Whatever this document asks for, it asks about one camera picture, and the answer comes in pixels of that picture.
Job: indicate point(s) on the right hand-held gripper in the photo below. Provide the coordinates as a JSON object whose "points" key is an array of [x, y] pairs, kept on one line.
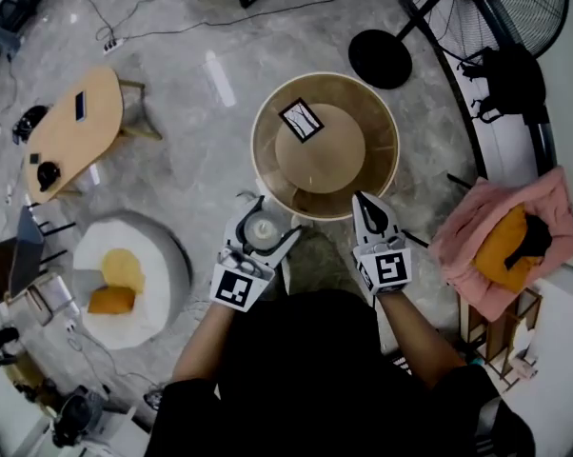
{"points": [[391, 269]]}

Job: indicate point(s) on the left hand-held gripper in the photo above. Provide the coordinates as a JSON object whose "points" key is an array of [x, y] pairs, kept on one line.
{"points": [[234, 288]]}

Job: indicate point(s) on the small round white object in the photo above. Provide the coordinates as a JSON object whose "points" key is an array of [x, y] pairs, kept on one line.
{"points": [[263, 230]]}

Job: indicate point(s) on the person's right forearm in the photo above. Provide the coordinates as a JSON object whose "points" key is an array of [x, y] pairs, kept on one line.
{"points": [[420, 341]]}

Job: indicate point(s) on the person's left forearm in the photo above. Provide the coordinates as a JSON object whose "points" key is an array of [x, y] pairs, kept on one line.
{"points": [[201, 345]]}

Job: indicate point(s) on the grey white beanbag chair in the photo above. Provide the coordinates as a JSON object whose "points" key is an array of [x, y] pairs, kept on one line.
{"points": [[158, 274]]}

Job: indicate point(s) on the black framed picture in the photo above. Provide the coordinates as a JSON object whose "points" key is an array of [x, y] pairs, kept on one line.
{"points": [[301, 119]]}

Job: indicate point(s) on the mustard pillow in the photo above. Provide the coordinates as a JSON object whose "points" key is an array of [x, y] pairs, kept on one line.
{"points": [[500, 250]]}

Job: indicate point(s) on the person's black shirt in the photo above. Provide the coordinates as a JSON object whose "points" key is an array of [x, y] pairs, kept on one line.
{"points": [[315, 379]]}

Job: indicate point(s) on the black garment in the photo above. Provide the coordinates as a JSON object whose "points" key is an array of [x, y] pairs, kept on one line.
{"points": [[534, 238]]}

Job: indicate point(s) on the black standing fan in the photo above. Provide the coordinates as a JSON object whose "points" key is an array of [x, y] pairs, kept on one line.
{"points": [[379, 57]]}

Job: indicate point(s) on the wooden side rack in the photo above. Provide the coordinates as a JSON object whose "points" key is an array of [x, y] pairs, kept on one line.
{"points": [[498, 341]]}

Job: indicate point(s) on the black backpack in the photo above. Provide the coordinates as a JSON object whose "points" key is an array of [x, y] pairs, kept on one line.
{"points": [[510, 84]]}

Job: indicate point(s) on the small pink item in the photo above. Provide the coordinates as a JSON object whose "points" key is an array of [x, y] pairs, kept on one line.
{"points": [[524, 367]]}

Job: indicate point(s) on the oval wooden low table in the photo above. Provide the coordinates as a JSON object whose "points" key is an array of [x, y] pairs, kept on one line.
{"points": [[67, 145]]}

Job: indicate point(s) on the wooden framed stool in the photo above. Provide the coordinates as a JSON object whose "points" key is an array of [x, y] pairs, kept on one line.
{"points": [[53, 298]]}

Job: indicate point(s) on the black rounded object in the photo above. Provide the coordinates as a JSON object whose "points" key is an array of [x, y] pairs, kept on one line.
{"points": [[48, 174]]}

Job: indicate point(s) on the dark phone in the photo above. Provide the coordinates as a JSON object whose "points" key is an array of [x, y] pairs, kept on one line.
{"points": [[80, 106]]}

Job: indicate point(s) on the black chair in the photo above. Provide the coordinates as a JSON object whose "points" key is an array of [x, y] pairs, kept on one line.
{"points": [[27, 250]]}

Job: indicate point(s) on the white power strip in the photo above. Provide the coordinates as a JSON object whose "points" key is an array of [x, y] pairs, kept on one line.
{"points": [[113, 46]]}

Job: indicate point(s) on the black headset on floor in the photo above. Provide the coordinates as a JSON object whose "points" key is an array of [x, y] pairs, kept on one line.
{"points": [[29, 122]]}

